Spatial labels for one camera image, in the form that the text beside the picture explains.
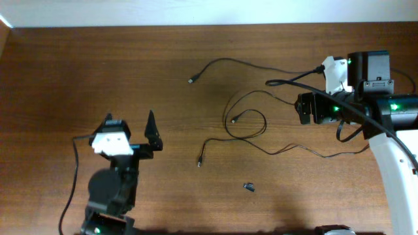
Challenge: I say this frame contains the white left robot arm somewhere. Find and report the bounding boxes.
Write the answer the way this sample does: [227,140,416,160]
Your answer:
[80,111,163,234]

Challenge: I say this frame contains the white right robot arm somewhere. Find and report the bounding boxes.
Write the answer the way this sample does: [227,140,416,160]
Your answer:
[295,51,417,234]

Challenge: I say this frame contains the small black adapter plug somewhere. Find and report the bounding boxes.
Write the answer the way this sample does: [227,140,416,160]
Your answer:
[243,183,255,192]

